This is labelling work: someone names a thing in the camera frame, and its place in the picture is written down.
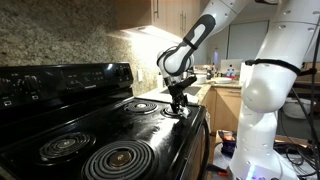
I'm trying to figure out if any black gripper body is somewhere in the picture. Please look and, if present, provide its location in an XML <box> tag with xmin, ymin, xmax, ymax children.
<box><xmin>168</xmin><ymin>84</ymin><xmax>185</xmax><ymax>102</ymax></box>

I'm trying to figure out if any black electric stove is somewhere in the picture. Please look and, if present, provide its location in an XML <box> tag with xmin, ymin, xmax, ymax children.
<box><xmin>0</xmin><ymin>61</ymin><xmax>212</xmax><ymax>180</ymax></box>

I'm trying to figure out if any small black coil burner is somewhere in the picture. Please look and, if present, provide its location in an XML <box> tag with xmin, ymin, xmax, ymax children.
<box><xmin>37</xmin><ymin>131</ymin><xmax>98</xmax><ymax>165</ymax></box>
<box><xmin>160</xmin><ymin>104</ymin><xmax>192</xmax><ymax>119</ymax></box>

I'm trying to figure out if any white folded rag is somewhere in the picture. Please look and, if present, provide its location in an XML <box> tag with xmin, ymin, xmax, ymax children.
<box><xmin>184</xmin><ymin>93</ymin><xmax>200</xmax><ymax>104</ymax></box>

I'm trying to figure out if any white bowl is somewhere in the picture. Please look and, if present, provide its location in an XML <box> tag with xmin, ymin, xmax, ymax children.
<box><xmin>194</xmin><ymin>74</ymin><xmax>208</xmax><ymax>85</ymax></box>

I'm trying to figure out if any large black coil burner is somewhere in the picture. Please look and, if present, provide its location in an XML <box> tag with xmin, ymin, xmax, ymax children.
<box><xmin>80</xmin><ymin>139</ymin><xmax>158</xmax><ymax>180</ymax></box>
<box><xmin>122</xmin><ymin>100</ymin><xmax>160</xmax><ymax>116</ymax></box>

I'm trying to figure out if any wooden lower cabinet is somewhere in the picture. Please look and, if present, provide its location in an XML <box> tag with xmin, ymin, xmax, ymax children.
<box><xmin>200</xmin><ymin>87</ymin><xmax>243</xmax><ymax>134</ymax></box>

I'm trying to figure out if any wooden cabinet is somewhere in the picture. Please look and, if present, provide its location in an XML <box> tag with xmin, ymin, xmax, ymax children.
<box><xmin>114</xmin><ymin>0</ymin><xmax>203</xmax><ymax>47</ymax></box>
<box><xmin>200</xmin><ymin>87</ymin><xmax>243</xmax><ymax>134</ymax></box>

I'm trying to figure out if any white plate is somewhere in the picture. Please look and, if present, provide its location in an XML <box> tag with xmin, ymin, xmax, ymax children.
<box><xmin>213</xmin><ymin>76</ymin><xmax>233</xmax><ymax>85</ymax></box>

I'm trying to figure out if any blue orange tool box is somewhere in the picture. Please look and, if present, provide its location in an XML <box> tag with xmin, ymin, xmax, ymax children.
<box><xmin>216</xmin><ymin>129</ymin><xmax>238</xmax><ymax>157</ymax></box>

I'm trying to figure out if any white laptop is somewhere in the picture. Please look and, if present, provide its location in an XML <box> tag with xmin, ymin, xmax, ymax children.
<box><xmin>219</xmin><ymin>59</ymin><xmax>243</xmax><ymax>79</ymax></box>

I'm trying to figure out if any wooden upper cabinet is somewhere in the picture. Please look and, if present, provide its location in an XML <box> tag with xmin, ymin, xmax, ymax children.
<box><xmin>114</xmin><ymin>0</ymin><xmax>203</xmax><ymax>47</ymax></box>

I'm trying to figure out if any white round basin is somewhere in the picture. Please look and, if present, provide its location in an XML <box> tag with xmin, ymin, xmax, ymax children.
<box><xmin>283</xmin><ymin>97</ymin><xmax>317</xmax><ymax>120</ymax></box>

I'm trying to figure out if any brown cardboard box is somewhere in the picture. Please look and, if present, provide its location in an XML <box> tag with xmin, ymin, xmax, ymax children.
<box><xmin>294</xmin><ymin>62</ymin><xmax>320</xmax><ymax>84</ymax></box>

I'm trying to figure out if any orange handled tool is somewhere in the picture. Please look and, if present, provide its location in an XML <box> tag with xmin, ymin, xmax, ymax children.
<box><xmin>206</xmin><ymin>163</ymin><xmax>230</xmax><ymax>178</ymax></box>

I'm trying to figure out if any black cable bundle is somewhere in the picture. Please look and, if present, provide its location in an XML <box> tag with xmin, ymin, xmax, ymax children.
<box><xmin>273</xmin><ymin>133</ymin><xmax>320</xmax><ymax>174</ymax></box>

